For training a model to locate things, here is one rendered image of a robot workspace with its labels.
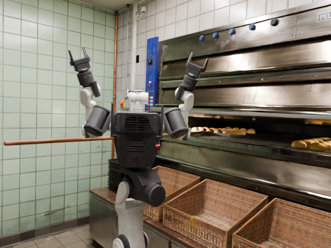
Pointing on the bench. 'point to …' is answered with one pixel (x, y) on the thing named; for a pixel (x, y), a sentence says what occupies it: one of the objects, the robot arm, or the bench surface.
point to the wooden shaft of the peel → (68, 139)
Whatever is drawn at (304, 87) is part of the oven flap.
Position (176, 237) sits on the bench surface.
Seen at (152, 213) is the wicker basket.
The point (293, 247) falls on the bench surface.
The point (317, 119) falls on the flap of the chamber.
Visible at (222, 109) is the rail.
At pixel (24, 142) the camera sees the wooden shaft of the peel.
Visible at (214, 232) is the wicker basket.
